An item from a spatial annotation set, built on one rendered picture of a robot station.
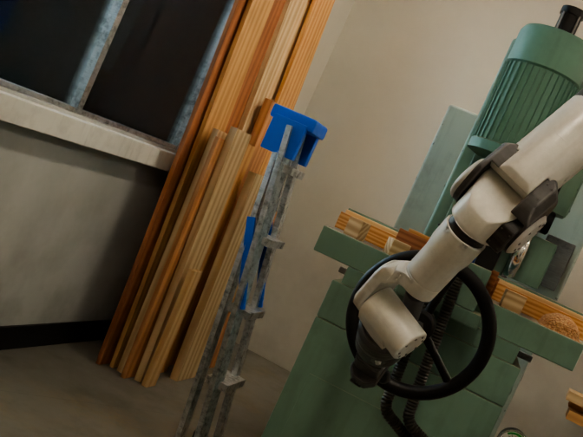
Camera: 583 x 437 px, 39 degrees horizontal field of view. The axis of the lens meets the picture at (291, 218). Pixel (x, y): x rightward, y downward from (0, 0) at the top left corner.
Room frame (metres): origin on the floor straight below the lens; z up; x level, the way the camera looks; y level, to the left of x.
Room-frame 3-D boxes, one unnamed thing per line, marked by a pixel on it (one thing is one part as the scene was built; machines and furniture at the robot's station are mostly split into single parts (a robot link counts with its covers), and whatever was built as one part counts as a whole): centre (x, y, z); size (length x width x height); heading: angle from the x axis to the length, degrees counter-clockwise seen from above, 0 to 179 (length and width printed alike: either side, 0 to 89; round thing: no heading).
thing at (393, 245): (1.82, -0.24, 0.92); 0.04 x 0.03 x 0.04; 107
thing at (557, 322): (1.78, -0.62, 0.92); 0.14 x 0.09 x 0.04; 167
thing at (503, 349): (1.86, -0.38, 0.82); 0.40 x 0.21 x 0.04; 77
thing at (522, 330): (1.81, -0.38, 0.87); 0.61 x 0.30 x 0.06; 77
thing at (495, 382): (2.04, -0.42, 0.76); 0.57 x 0.45 x 0.09; 167
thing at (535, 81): (1.92, -0.39, 1.35); 0.18 x 0.18 x 0.31
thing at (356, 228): (1.85, -0.14, 0.92); 0.04 x 0.04 x 0.04; 56
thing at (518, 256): (2.02, -0.54, 1.02); 0.12 x 0.03 x 0.12; 167
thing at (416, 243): (1.84, -0.35, 0.93); 0.24 x 0.01 x 0.06; 77
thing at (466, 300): (1.73, -0.36, 0.91); 0.15 x 0.14 x 0.09; 77
